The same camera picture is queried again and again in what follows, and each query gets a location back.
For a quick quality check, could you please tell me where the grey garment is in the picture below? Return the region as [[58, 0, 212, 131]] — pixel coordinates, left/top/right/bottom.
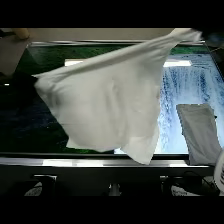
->
[[175, 102, 223, 167]]

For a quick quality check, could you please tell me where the white T-shirt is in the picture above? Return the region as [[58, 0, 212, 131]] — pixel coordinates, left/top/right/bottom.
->
[[32, 28, 203, 166]]

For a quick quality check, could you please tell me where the silver frame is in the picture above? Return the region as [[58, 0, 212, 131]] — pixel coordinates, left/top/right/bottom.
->
[[0, 156, 224, 197]]

